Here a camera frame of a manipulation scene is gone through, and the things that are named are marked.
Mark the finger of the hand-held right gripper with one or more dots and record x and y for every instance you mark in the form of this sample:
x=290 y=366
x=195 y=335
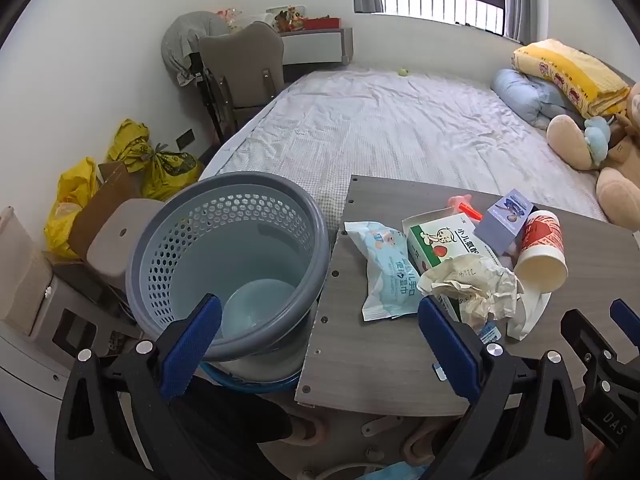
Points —
x=582 y=332
x=626 y=314

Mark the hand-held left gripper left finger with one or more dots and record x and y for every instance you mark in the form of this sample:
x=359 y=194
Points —
x=192 y=347

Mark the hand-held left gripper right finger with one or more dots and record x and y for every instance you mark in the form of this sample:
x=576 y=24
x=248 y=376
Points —
x=447 y=350

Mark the white cloth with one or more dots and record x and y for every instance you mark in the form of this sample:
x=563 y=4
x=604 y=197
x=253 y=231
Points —
x=530 y=310

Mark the beige paper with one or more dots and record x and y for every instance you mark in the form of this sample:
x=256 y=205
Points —
x=470 y=280

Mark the light blue wet wipes packet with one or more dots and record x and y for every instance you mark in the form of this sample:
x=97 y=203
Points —
x=385 y=270

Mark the red white paper cup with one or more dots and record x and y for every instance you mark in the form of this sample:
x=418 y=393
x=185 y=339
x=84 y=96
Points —
x=537 y=240

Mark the green white medicine box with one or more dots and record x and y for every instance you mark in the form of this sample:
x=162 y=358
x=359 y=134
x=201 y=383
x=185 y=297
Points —
x=450 y=240

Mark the grey perforated plastic basket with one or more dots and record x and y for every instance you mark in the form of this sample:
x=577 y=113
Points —
x=280 y=255

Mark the small purple carton box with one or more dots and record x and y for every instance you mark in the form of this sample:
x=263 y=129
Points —
x=500 y=220

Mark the orange plastic clip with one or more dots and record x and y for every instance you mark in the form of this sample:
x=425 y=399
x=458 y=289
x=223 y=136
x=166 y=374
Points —
x=472 y=212

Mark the pink toy figure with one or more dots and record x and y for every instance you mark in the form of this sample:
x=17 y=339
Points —
x=457 y=200

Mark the dark cloth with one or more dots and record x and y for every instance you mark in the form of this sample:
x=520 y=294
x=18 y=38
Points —
x=240 y=420

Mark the grey storage cabinet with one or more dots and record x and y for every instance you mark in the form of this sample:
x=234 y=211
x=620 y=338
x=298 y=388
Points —
x=75 y=300

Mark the grey plastic stool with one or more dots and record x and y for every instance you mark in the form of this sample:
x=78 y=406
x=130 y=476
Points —
x=125 y=240

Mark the blue face mask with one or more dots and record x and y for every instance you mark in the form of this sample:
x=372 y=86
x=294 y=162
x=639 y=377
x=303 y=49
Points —
x=395 y=471

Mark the brown cardboard box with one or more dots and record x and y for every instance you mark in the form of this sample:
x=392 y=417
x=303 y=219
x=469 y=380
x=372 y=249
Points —
x=100 y=205

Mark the tied yellow plastic bag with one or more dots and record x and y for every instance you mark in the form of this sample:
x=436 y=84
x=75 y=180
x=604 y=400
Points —
x=172 y=172

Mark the small blue plush toy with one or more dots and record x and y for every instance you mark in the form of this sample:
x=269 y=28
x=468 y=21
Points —
x=597 y=137

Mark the beige teddy bear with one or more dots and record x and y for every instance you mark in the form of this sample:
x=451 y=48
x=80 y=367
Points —
x=565 y=140

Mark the white translucent storage container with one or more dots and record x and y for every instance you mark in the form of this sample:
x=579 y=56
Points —
x=20 y=270

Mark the bright yellow plastic bag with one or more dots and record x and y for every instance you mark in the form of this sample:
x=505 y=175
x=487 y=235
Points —
x=70 y=195

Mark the bed with checked sheet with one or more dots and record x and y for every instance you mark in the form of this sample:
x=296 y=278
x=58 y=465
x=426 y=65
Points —
x=400 y=125

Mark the light blue pillow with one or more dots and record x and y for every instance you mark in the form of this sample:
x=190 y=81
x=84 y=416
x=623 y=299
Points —
x=530 y=92

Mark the beige upholstered chair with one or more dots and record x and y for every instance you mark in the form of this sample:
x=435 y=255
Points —
x=240 y=65

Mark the grey garment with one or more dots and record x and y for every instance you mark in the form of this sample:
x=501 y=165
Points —
x=180 y=40

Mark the pink wrapped bouquet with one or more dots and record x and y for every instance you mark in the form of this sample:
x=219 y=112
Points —
x=231 y=16

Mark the colourful toy figures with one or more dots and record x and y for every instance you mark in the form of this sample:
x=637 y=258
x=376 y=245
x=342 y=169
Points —
x=290 y=19

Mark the flat red box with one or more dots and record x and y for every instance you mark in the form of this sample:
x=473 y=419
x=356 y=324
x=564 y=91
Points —
x=322 y=23

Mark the dark wall socket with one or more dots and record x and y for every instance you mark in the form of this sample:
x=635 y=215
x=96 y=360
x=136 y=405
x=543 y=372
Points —
x=185 y=139

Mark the black metal chair frame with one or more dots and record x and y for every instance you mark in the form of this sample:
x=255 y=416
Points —
x=210 y=95

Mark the white grey wall desk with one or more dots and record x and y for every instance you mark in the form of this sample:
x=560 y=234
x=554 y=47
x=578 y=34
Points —
x=315 y=40

